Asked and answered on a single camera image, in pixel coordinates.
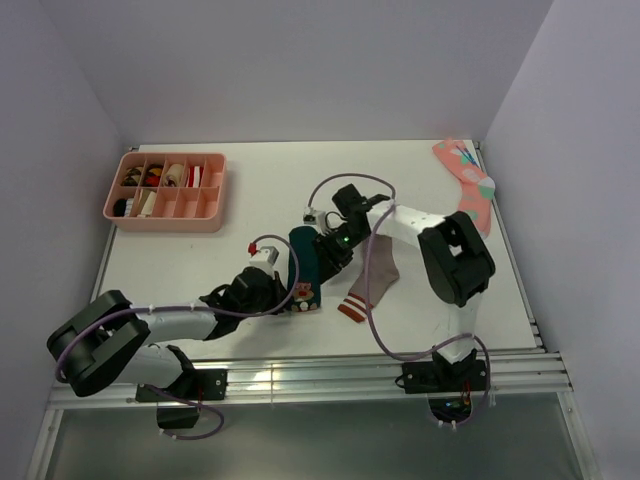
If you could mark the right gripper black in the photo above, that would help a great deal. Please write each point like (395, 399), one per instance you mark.
(329, 259)

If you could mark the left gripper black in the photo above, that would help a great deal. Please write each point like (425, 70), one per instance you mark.
(280, 294)

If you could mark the dark green patterned sock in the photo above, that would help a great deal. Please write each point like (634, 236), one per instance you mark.
(307, 289)

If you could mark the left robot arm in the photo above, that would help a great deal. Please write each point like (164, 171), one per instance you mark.
(111, 341)

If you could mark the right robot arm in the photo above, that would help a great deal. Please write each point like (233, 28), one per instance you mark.
(457, 262)

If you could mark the taupe sock red striped cuff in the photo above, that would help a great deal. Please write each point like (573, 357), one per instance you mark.
(383, 273)

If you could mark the rolled red white sock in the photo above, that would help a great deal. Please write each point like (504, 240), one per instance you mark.
(194, 176)

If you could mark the rolled tan pink sock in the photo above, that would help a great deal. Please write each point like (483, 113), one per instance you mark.
(173, 175)

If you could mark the rolled beige sock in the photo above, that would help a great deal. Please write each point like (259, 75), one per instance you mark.
(146, 205)

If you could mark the pink divided organizer tray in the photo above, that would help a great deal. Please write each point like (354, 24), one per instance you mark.
(177, 209)

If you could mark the pink patterned sock pair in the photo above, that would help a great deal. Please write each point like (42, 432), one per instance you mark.
(477, 188)

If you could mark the rolled dark red sock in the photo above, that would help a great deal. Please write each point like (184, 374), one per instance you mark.
(153, 175)

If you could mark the rolled black white sock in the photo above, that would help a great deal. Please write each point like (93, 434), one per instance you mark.
(123, 207)

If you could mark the rolled brown black sock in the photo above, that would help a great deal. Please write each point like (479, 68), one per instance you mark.
(132, 177)

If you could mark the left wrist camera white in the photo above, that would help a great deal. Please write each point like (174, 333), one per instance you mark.
(263, 258)

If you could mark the aluminium rail frame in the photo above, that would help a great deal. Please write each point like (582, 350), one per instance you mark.
(314, 398)

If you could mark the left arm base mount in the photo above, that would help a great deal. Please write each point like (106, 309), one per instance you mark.
(179, 407)

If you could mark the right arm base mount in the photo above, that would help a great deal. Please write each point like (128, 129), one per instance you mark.
(459, 381)

